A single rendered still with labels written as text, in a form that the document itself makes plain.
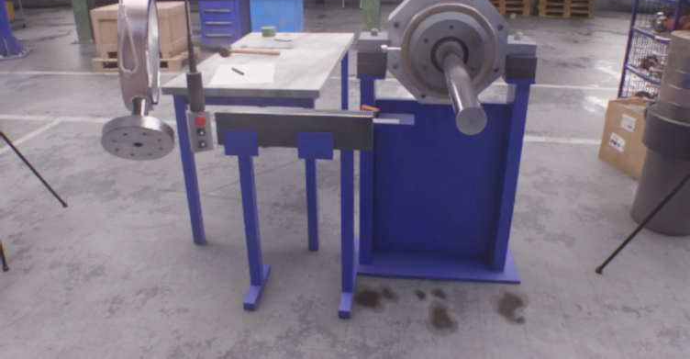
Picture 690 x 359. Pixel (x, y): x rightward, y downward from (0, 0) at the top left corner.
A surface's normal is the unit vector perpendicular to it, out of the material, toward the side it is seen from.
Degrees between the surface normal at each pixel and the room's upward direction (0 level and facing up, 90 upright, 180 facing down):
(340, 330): 0
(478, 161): 90
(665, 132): 90
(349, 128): 90
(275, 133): 90
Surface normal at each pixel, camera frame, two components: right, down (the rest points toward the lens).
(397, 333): 0.00, -0.91
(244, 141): -0.12, 0.40
